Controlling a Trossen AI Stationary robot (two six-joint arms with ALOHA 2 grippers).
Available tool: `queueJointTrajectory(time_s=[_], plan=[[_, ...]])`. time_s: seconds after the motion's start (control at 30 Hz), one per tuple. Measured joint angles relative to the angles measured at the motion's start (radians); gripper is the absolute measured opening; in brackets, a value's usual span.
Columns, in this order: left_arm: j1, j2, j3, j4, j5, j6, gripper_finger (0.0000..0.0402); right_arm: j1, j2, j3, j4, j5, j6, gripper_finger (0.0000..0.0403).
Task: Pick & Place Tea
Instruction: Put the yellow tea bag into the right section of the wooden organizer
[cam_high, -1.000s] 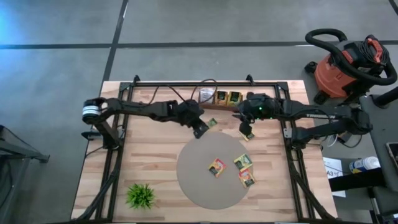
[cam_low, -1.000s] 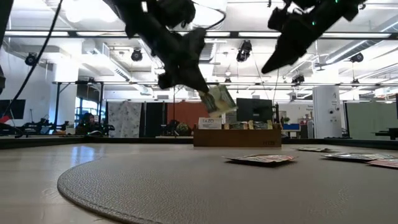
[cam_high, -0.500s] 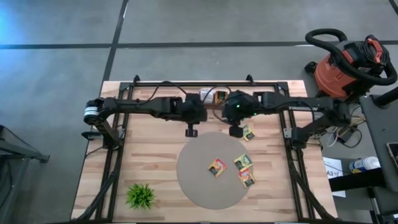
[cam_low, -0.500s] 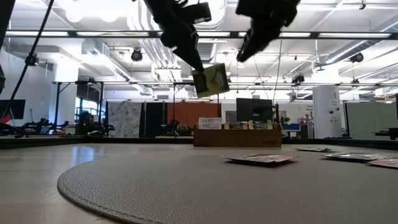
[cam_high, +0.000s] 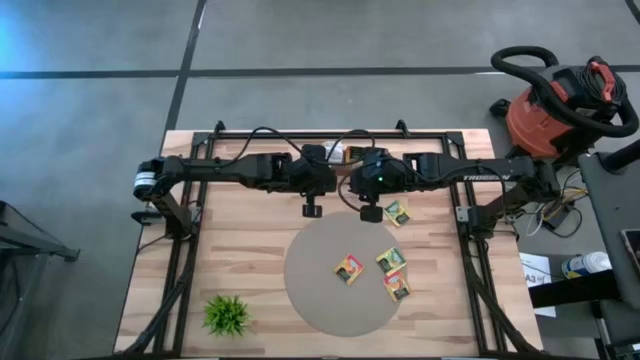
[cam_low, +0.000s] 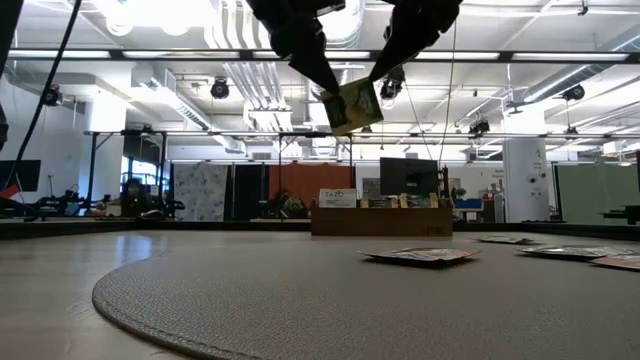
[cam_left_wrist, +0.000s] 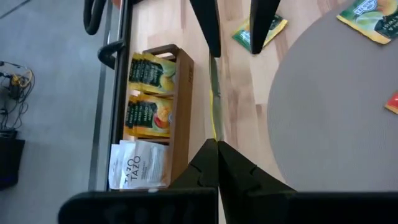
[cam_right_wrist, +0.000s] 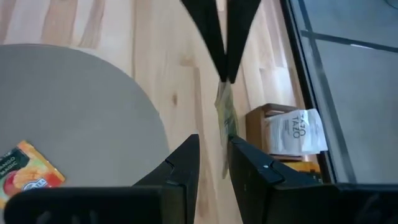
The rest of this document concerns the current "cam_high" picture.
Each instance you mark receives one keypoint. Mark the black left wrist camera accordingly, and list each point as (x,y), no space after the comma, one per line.
(313,152)

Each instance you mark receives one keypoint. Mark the black shelf bar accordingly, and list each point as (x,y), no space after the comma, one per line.
(575,290)

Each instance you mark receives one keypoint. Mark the orange black shop vacuum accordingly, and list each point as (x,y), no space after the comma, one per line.
(535,125)

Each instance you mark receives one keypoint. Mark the white paper sheet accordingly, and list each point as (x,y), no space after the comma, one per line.
(540,300)

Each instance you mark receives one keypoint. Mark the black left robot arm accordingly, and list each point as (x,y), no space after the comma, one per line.
(225,170)

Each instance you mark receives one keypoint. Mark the black aluminium table frame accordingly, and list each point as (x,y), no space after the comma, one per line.
(275,135)

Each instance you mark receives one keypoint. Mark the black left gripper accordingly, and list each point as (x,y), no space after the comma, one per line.
(312,177)

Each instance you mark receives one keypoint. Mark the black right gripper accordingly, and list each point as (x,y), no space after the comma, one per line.
(377,180)

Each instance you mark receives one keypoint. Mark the grey desk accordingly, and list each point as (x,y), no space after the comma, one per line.
(615,200)

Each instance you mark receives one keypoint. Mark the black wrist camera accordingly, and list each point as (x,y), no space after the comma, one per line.
(313,152)
(375,156)

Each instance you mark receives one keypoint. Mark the black power adapter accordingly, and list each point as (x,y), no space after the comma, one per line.
(556,215)

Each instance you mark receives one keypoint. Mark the round grey table mat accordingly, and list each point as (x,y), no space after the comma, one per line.
(330,300)

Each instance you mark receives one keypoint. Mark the white wipes canister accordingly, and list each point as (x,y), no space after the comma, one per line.
(585,265)

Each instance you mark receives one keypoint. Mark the green Ahmad tea packet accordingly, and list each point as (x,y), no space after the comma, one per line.
(391,260)
(397,213)

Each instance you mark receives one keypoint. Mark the green artificial plant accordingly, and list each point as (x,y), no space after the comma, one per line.
(226,316)

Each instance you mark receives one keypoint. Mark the orange mango Ahmad tea packet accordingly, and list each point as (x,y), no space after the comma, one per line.
(396,286)
(356,153)
(348,269)

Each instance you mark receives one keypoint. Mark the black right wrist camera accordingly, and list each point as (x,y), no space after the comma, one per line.
(375,156)

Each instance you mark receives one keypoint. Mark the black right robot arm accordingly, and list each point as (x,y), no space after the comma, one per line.
(475,172)

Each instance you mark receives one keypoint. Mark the brown wooden tea organiser box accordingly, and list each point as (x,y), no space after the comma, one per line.
(345,167)

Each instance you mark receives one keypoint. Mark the black metal stand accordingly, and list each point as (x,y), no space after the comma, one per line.
(30,245)

